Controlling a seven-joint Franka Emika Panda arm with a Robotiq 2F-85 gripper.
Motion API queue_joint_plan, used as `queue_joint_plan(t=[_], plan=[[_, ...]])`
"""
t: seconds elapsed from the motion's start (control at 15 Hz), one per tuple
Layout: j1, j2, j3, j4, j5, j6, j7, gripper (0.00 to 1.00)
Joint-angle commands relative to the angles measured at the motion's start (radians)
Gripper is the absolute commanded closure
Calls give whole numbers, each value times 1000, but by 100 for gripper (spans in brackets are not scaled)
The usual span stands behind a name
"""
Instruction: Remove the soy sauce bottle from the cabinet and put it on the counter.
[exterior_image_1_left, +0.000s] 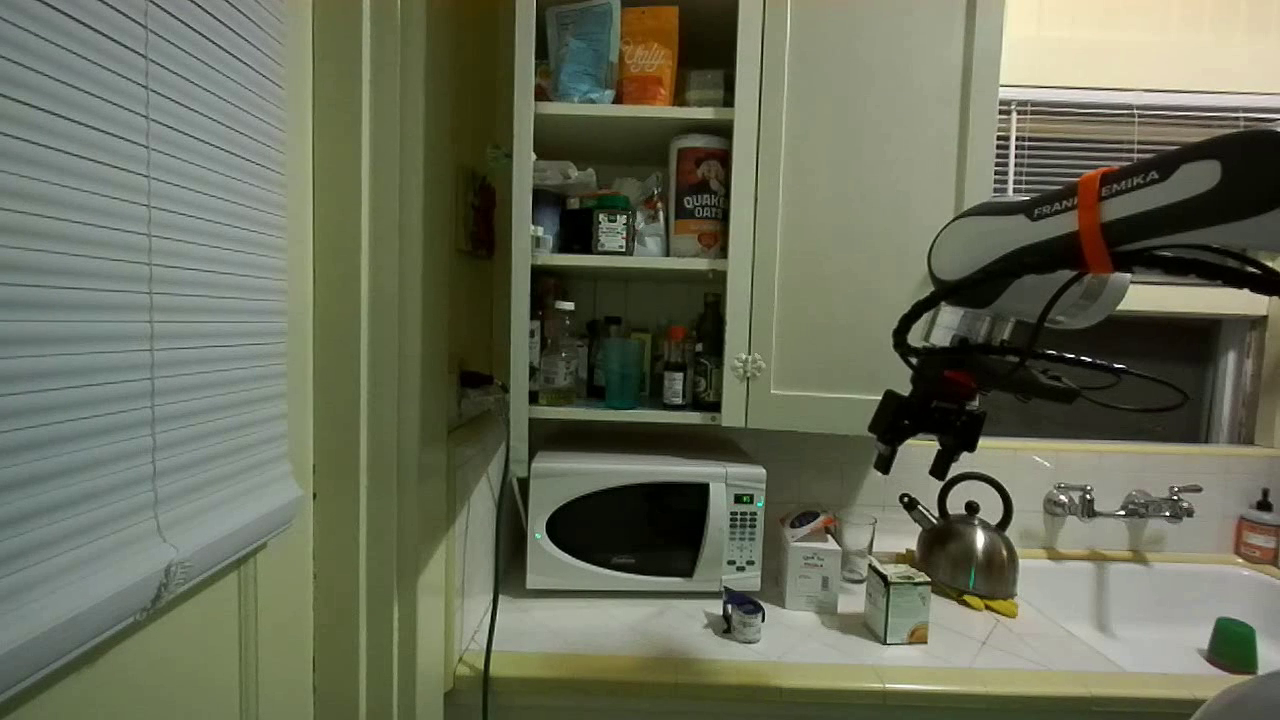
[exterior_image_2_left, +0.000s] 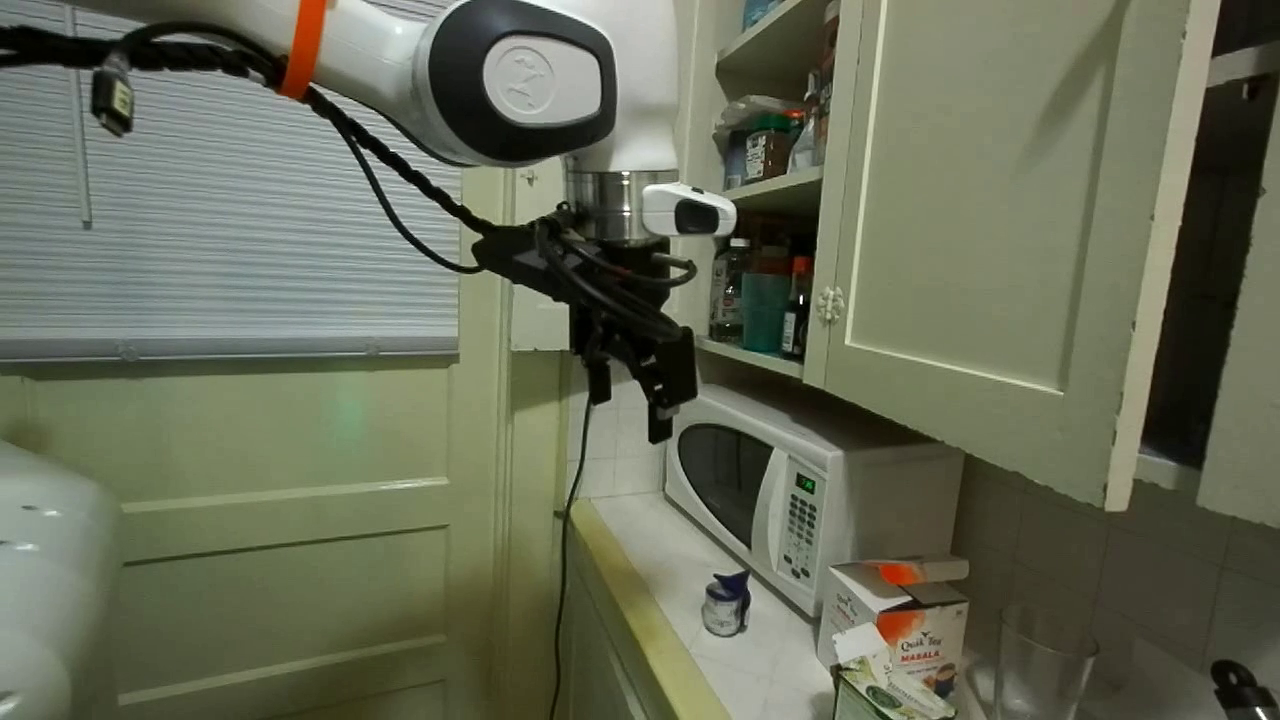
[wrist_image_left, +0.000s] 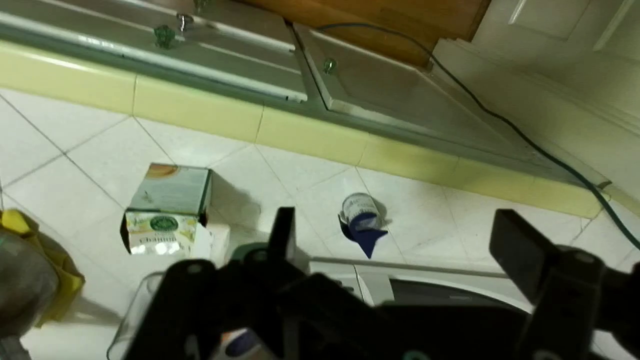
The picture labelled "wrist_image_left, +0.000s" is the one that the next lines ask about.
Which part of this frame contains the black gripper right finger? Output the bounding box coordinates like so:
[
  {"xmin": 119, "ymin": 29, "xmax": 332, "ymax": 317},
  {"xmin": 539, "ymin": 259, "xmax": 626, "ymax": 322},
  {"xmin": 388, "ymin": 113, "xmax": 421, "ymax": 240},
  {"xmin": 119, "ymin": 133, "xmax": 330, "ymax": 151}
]
[{"xmin": 488, "ymin": 206, "xmax": 609, "ymax": 360}]

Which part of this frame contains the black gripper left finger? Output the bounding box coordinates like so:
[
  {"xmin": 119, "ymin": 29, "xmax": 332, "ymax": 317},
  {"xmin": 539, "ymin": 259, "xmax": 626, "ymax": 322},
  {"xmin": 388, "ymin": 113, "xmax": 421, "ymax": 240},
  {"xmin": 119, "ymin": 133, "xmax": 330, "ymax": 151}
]
[{"xmin": 267, "ymin": 205, "xmax": 314, "ymax": 273}]

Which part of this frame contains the pale green lower cabinet door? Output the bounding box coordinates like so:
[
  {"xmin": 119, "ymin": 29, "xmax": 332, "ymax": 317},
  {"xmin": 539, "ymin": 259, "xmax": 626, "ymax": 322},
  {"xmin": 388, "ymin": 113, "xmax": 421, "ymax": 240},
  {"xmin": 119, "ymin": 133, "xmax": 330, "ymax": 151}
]
[
  {"xmin": 0, "ymin": 0, "xmax": 312, "ymax": 106},
  {"xmin": 290, "ymin": 25, "xmax": 607, "ymax": 187}
]

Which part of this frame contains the small jar with blue label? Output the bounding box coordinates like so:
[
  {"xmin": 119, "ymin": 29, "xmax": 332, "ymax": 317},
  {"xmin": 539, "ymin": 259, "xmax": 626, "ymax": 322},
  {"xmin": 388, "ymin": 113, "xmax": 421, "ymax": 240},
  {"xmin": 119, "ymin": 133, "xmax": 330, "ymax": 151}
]
[{"xmin": 337, "ymin": 191, "xmax": 393, "ymax": 262}]

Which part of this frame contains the white microwave oven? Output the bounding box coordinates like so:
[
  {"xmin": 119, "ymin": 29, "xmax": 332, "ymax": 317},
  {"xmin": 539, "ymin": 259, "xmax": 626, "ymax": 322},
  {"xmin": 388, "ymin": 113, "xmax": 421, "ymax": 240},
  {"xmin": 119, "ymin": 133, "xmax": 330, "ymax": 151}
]
[{"xmin": 229, "ymin": 242, "xmax": 536, "ymax": 325}]

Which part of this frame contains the green and white carton box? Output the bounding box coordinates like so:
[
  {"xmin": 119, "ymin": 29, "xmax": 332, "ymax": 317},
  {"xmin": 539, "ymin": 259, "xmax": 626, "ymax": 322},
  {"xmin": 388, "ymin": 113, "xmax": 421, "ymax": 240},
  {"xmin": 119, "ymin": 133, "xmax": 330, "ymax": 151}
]
[{"xmin": 119, "ymin": 160, "xmax": 232, "ymax": 261}]

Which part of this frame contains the yellow cloth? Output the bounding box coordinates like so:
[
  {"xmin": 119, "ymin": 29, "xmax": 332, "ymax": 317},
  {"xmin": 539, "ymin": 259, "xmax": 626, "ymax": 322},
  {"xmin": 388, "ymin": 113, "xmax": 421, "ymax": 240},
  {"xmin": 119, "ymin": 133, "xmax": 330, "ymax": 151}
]
[{"xmin": 0, "ymin": 206, "xmax": 88, "ymax": 328}]

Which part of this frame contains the grey metal kettle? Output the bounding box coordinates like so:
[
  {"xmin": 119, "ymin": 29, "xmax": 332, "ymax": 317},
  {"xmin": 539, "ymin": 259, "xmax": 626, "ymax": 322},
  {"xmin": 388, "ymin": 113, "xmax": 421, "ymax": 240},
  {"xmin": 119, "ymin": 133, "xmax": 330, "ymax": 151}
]
[{"xmin": 0, "ymin": 229, "xmax": 60, "ymax": 360}]

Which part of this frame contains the black power cable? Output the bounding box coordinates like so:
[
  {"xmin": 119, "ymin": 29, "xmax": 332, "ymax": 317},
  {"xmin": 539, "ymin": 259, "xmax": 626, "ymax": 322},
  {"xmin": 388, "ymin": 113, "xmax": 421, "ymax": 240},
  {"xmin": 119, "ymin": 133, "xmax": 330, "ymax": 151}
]
[{"xmin": 311, "ymin": 21, "xmax": 640, "ymax": 255}]

